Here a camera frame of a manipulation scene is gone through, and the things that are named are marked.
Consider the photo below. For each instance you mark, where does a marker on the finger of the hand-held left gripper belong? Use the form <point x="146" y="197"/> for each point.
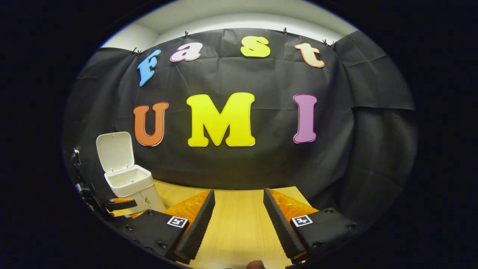
<point x="121" y="204"/>
<point x="137" y="214"/>

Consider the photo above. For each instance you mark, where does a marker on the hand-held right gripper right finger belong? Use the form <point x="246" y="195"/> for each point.
<point x="280" y="224"/>

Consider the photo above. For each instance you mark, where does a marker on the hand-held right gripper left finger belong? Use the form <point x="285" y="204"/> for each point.
<point x="198" y="224"/>

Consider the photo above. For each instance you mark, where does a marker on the white desktop garbage bin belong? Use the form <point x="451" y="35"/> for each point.
<point x="129" y="179"/>

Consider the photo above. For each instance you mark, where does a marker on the wooden desktop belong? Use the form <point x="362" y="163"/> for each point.
<point x="239" y="224"/>

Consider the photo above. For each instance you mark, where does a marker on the black backdrop cloth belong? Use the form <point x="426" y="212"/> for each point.
<point x="261" y="164"/>

